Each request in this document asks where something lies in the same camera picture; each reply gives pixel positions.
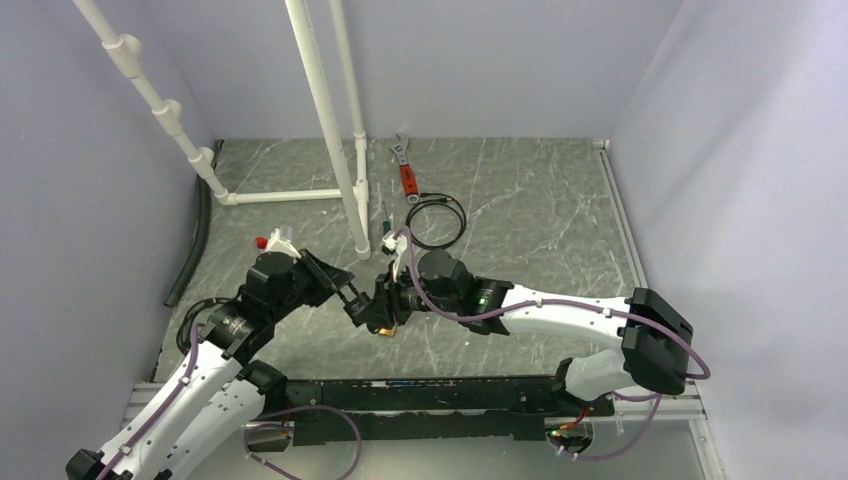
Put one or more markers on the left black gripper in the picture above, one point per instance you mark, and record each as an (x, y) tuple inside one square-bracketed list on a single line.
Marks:
[(327, 278)]

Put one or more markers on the red handle adjustable wrench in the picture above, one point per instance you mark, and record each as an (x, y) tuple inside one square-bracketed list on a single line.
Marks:
[(408, 180)]

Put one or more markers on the white pvc pipe frame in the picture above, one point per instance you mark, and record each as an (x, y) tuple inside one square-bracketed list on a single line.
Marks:
[(124, 51)]

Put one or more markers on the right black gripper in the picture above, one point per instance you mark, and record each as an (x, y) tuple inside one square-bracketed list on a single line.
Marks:
[(387, 304)]

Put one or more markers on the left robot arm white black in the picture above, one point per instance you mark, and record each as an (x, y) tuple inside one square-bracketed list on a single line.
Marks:
[(219, 385)]

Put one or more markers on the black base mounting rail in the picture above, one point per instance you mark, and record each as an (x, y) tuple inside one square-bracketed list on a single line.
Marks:
[(323, 411)]

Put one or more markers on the green handle screwdriver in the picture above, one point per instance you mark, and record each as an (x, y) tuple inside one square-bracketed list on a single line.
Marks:
[(386, 224)]

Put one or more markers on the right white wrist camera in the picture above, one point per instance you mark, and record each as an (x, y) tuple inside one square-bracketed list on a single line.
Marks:
[(396, 244)]

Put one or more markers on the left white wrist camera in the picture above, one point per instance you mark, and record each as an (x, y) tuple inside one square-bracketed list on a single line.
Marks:
[(279, 240)]

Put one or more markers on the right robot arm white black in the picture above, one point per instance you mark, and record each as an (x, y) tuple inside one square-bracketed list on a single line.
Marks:
[(644, 341)]

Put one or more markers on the black padlock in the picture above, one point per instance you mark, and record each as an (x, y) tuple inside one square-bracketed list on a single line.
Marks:
[(360, 310)]

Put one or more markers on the black foam tube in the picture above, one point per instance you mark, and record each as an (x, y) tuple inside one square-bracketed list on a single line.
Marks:
[(197, 247)]

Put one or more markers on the aluminium rail right edge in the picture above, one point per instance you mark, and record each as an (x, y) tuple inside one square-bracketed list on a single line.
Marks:
[(705, 446)]

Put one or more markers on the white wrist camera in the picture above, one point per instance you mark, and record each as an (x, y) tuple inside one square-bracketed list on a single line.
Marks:
[(396, 244), (279, 240)]

